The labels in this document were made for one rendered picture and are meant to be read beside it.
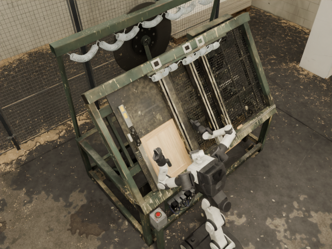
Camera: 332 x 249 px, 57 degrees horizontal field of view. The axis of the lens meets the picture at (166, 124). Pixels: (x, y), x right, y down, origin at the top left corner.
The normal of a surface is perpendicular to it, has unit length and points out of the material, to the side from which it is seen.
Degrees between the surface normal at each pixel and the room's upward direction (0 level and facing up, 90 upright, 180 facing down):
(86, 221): 0
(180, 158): 56
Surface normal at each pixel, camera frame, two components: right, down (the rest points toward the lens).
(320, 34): -0.78, 0.46
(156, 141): 0.53, 0.04
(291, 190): -0.03, -0.70
